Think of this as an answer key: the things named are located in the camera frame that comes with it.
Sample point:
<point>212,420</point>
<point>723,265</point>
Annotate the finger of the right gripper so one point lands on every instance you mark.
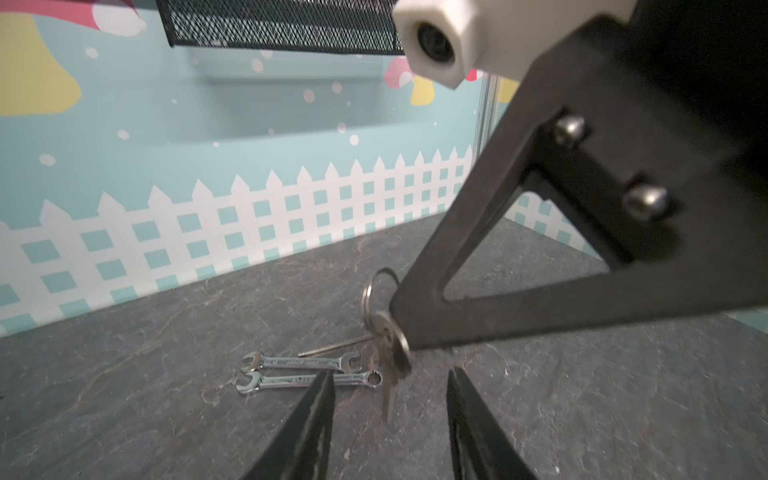
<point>650,136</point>

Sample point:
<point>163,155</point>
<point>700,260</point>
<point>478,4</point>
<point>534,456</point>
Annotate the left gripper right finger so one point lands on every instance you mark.
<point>480,449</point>

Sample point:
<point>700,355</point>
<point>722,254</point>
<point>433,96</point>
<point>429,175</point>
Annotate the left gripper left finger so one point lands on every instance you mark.
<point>301,448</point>

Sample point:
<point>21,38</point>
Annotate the metal hex key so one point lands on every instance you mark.
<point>336,346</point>

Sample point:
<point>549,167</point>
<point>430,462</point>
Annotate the shorter silver wrench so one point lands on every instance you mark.
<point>348,363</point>

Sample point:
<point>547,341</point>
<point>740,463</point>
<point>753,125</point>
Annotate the longer silver wrench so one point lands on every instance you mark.
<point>257,382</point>

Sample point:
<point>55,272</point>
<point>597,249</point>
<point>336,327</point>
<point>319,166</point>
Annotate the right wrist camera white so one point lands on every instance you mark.
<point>444,40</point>

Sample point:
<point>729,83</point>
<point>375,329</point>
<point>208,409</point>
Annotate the black wire mesh basket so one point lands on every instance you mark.
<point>316,26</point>

